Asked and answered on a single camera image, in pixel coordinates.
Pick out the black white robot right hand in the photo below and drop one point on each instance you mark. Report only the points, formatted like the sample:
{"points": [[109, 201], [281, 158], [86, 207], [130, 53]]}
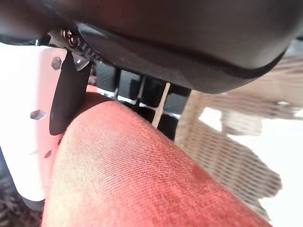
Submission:
{"points": [[165, 35]]}

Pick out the cream woven basket tray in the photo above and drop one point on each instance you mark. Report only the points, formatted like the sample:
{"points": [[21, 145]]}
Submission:
{"points": [[213, 153]]}

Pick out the black folded cloth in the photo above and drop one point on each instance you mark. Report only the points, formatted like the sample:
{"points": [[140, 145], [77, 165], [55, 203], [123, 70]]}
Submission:
{"points": [[14, 212]]}

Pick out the red cloth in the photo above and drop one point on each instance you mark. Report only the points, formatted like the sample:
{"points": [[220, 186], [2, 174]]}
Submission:
{"points": [[142, 177]]}

